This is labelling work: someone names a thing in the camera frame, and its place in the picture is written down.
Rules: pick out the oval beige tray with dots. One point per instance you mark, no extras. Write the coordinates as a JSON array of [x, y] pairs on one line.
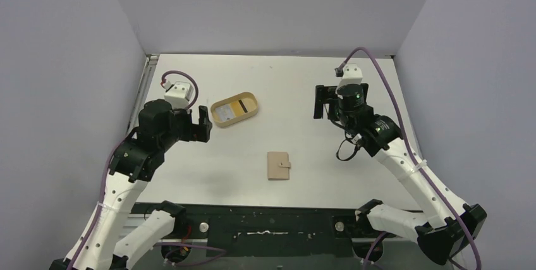
[[251, 104]]

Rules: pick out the silver card in tray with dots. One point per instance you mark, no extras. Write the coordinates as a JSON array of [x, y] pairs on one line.
[[225, 112]]

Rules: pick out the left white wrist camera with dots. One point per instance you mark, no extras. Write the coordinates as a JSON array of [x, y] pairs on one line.
[[178, 94]]

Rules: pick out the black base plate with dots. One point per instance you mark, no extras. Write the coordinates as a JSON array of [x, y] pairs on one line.
[[246, 231]]

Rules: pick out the beige card holder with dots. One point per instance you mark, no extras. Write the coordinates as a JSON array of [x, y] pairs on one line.
[[278, 166]]

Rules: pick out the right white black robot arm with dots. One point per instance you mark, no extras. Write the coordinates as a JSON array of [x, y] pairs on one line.
[[446, 224]]

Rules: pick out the gold card in tray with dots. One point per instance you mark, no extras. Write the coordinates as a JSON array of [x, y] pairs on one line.
[[239, 107]]

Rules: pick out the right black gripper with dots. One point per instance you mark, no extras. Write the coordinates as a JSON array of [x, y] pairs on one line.
[[330, 100]]

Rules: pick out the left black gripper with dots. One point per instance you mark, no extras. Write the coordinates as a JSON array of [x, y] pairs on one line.
[[200, 132]]

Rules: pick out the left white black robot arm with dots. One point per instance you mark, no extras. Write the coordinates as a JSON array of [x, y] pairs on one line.
[[129, 169]]

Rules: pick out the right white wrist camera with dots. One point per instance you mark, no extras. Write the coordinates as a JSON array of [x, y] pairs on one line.
[[349, 74]]

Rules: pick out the aluminium frame rail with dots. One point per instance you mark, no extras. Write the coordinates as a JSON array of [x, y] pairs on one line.
[[143, 88]]

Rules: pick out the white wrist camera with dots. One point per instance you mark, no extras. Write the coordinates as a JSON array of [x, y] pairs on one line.
[[349, 74], [178, 94]]

